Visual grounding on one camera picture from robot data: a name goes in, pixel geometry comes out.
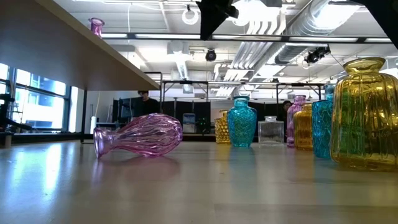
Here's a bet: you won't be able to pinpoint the teal urn-shaped glass vase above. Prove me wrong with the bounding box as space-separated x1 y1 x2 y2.
226 95 258 148

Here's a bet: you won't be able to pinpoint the pink flared diamond-cut vase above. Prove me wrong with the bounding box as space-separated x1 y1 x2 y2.
88 17 106 38

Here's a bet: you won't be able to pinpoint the pink wavy-ribbed glass vase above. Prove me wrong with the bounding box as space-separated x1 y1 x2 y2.
93 112 183 159

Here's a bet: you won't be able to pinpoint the teal textured glass bottle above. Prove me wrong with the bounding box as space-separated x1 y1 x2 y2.
312 83 336 159

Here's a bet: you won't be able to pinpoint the yellow large fluted vase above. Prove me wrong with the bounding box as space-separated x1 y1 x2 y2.
329 57 398 172

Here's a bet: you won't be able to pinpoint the wooden shelf board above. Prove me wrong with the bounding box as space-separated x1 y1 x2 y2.
0 0 160 91

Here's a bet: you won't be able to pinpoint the black device green lights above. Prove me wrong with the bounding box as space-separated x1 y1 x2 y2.
195 116 211 134

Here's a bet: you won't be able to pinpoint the blue white box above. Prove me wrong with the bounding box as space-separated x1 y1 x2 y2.
182 113 197 134

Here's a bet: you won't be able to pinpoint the black clamp-mounted light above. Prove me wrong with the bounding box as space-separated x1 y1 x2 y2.
303 45 332 65

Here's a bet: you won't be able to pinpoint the person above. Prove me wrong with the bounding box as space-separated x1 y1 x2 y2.
129 90 161 118
279 100 293 125

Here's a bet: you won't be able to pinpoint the yellow honeycomb glass vase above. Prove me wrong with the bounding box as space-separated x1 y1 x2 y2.
214 109 231 145

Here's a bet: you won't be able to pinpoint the black monitor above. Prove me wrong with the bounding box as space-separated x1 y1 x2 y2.
112 96 135 124

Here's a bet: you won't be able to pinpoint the clear square glass bottle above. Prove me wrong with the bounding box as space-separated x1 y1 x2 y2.
257 115 285 146

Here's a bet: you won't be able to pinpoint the black ceiling track light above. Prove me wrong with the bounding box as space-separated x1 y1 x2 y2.
328 0 365 6

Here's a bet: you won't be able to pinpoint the pink ribbed glass bottle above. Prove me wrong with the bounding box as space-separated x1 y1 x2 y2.
285 95 307 148

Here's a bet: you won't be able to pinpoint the yellow ribbed glass bottle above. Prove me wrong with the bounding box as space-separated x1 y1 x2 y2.
293 103 314 152

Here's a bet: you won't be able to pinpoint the large window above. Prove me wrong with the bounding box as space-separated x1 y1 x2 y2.
0 60 78 134

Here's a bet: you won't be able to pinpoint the black background equipment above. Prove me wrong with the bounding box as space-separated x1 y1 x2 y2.
0 93 34 131

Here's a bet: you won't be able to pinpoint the black background rig frame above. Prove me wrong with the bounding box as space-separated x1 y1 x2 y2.
161 79 326 103

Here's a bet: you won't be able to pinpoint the silver ceiling duct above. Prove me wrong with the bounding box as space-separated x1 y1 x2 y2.
275 0 358 65

